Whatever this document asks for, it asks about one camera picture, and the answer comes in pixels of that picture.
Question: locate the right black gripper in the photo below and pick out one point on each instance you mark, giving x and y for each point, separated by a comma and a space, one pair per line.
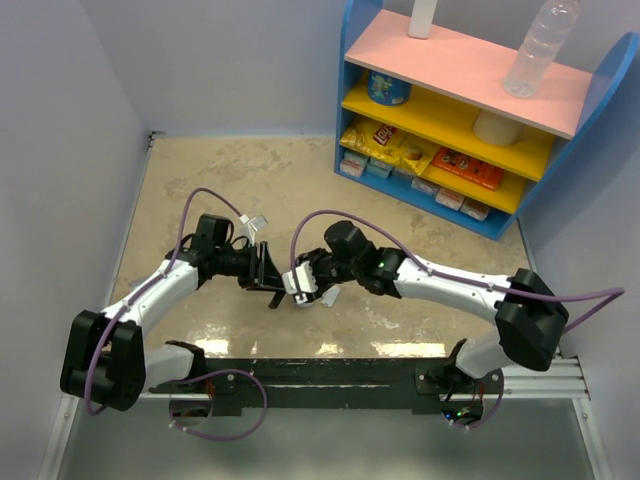
315, 257

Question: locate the orange snack box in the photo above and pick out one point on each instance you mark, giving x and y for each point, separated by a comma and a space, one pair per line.
469, 168

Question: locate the white battery cover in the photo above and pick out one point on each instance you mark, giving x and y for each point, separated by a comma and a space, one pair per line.
330, 296

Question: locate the small white box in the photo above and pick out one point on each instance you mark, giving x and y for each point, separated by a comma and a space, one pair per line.
379, 168
425, 186
475, 209
450, 199
353, 163

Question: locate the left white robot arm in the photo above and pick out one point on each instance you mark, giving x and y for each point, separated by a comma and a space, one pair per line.
105, 359

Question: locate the small white box leftmost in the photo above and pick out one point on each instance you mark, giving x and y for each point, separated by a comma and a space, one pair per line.
353, 163

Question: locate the white paper roll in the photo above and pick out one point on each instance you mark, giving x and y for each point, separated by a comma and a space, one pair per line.
495, 129

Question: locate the blue snack can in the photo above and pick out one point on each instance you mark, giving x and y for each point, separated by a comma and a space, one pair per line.
386, 90

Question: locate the white bottle on shelf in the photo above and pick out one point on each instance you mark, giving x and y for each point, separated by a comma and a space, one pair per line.
421, 18

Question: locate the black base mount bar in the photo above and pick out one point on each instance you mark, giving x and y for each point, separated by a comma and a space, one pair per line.
422, 386

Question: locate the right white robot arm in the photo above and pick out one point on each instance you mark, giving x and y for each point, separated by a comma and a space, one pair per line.
527, 322

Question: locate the clear plastic water bottle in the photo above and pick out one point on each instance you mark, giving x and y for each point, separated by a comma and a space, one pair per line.
546, 36

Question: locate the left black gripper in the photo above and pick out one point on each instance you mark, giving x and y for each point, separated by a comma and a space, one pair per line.
261, 270

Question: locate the yellow Lays chips bag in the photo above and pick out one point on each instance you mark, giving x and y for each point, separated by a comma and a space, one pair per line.
389, 144

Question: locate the blue shelf unit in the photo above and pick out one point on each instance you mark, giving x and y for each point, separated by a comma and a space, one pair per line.
453, 77

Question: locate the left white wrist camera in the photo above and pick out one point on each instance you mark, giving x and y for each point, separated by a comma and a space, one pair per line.
250, 226

